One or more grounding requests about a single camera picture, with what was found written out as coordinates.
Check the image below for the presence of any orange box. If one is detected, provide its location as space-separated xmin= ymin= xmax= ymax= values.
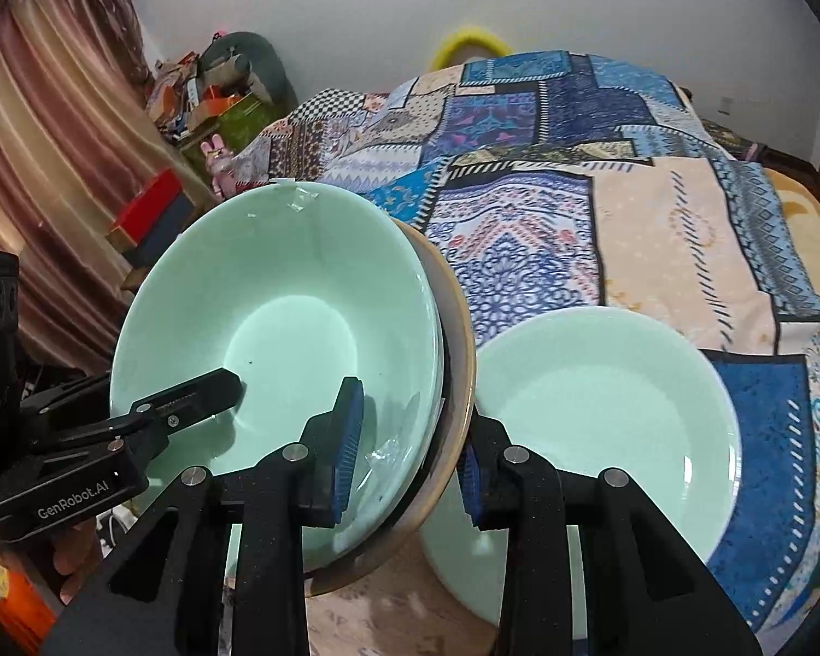
xmin=0 ymin=564 xmax=56 ymax=656

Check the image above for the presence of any yellow foam ring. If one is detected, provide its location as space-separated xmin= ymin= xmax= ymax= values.
xmin=429 ymin=24 xmax=513 ymax=73

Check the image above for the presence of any person's left hand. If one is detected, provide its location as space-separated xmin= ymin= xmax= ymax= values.
xmin=51 ymin=523 xmax=114 ymax=599

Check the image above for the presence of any dark grey box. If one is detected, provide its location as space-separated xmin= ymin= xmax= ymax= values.
xmin=119 ymin=201 xmax=199 ymax=271

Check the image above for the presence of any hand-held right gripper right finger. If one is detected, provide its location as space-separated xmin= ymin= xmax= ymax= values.
xmin=459 ymin=413 xmax=763 ymax=656

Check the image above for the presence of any green bag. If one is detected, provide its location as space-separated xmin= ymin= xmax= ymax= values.
xmin=181 ymin=96 xmax=281 ymax=172

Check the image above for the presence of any green plate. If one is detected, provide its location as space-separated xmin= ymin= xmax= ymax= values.
xmin=420 ymin=306 xmax=742 ymax=623

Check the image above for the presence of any brown striped curtain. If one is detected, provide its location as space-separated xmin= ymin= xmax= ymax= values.
xmin=0 ymin=0 xmax=213 ymax=370

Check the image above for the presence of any yellow green fleece blanket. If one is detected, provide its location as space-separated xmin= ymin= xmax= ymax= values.
xmin=758 ymin=164 xmax=820 ymax=254

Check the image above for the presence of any clutter pile with green bag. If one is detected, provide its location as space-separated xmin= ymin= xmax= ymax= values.
xmin=147 ymin=51 xmax=247 ymax=134

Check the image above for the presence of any patterned cloth bag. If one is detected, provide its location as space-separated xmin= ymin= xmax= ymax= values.
xmin=700 ymin=119 xmax=766 ymax=161

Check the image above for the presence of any pink bowl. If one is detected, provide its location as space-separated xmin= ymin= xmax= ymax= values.
xmin=301 ymin=219 xmax=479 ymax=595

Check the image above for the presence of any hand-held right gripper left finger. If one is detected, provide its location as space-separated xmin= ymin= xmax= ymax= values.
xmin=41 ymin=376 xmax=366 ymax=656

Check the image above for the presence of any pink rabbit toy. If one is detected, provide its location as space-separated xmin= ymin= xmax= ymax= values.
xmin=201 ymin=137 xmax=247 ymax=196

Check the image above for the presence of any red box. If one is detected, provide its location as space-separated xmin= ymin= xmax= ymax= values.
xmin=106 ymin=169 xmax=185 ymax=247

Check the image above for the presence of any patchwork printed blanket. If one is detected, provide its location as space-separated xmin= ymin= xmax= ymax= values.
xmin=236 ymin=49 xmax=820 ymax=636

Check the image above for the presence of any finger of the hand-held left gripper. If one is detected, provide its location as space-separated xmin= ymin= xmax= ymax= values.
xmin=33 ymin=367 xmax=245 ymax=467
xmin=19 ymin=372 xmax=114 ymax=425

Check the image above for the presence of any green bowl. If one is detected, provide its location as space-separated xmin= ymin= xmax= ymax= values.
xmin=109 ymin=181 xmax=447 ymax=571

